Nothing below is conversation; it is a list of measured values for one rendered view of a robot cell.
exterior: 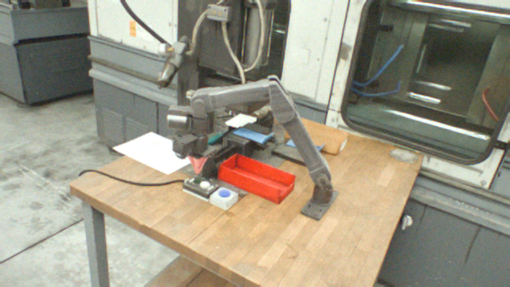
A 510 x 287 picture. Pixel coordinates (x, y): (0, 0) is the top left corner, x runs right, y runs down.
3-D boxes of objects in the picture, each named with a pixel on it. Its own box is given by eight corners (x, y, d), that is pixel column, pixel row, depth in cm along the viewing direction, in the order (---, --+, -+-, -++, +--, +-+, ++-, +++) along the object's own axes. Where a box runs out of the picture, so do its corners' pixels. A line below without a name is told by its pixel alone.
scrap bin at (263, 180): (278, 205, 129) (280, 190, 127) (217, 179, 140) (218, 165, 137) (293, 189, 139) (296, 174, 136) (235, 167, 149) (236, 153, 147)
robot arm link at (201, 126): (185, 136, 121) (186, 115, 118) (188, 128, 126) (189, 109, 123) (207, 139, 121) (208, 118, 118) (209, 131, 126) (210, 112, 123)
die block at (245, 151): (242, 163, 152) (244, 147, 149) (221, 155, 156) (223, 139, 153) (266, 146, 168) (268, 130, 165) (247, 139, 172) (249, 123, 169)
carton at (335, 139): (335, 157, 167) (339, 141, 163) (284, 139, 177) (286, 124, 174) (345, 147, 177) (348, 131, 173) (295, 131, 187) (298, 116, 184)
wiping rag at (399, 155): (385, 160, 169) (415, 167, 163) (386, 154, 168) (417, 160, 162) (390, 148, 180) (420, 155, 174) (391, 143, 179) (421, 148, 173)
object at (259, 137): (265, 144, 150) (266, 138, 148) (232, 133, 156) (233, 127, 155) (273, 139, 155) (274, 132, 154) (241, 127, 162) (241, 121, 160)
